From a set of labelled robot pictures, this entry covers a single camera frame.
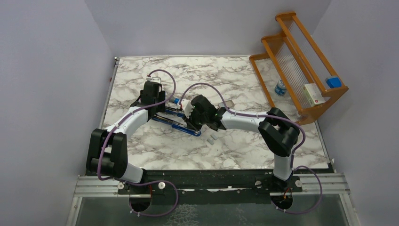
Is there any blue block on rack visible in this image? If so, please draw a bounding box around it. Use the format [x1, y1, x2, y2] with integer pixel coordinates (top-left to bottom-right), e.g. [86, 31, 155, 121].
[325, 76, 342, 89]

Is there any staple box tray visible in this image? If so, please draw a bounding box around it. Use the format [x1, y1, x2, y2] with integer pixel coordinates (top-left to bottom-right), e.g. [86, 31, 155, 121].
[218, 100, 235, 108]

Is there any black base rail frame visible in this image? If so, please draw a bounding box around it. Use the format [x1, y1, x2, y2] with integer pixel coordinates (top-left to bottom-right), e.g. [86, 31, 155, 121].
[73, 169, 350, 205]

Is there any white red carton box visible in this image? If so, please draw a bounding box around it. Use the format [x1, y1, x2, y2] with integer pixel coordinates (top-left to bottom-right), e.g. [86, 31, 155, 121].
[303, 83, 326, 107]

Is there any blue lidded small jar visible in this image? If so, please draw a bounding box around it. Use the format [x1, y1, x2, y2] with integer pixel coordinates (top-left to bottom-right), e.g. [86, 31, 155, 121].
[274, 79, 287, 96]

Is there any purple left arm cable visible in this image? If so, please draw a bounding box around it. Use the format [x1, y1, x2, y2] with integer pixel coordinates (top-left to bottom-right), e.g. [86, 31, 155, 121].
[96, 69, 180, 218]

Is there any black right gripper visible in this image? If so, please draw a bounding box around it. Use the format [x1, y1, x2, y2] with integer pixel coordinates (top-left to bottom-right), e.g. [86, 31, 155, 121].
[182, 107, 208, 132]

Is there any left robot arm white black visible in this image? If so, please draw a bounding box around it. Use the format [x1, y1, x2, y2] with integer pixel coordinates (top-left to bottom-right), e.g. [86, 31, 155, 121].
[86, 81, 166, 194]

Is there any blue black stapler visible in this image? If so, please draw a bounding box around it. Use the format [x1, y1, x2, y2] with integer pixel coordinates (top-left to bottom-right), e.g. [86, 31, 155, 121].
[165, 107, 184, 118]

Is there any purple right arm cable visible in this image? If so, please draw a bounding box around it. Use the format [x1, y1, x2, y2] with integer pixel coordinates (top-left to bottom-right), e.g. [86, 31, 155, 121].
[179, 82, 324, 216]

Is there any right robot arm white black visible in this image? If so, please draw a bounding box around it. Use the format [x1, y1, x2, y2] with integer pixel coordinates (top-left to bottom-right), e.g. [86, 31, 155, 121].
[178, 95, 300, 192]

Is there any orange wooden tiered rack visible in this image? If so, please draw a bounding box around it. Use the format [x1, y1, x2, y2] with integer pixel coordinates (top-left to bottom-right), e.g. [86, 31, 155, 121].
[249, 11, 349, 125]

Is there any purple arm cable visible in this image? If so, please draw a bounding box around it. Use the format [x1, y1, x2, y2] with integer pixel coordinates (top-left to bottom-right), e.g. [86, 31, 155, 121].
[96, 69, 180, 218]
[179, 82, 324, 216]

